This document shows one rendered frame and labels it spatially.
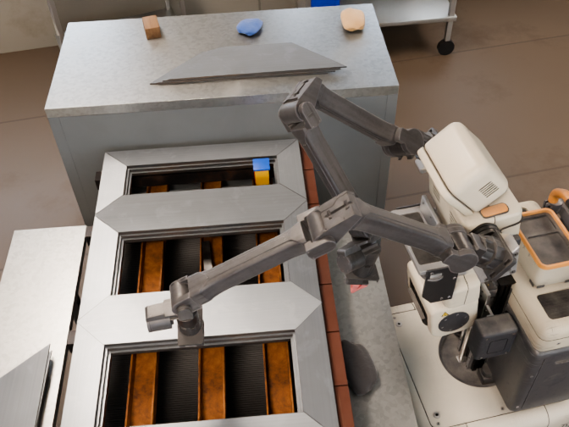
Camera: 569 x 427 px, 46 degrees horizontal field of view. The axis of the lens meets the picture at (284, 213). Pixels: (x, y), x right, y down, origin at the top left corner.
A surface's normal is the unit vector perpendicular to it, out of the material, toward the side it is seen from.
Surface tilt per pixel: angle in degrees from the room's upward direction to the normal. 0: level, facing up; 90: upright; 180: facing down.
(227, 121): 90
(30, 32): 90
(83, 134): 90
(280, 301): 0
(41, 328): 0
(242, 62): 0
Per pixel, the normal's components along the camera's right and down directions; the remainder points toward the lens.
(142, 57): -0.03, -0.69
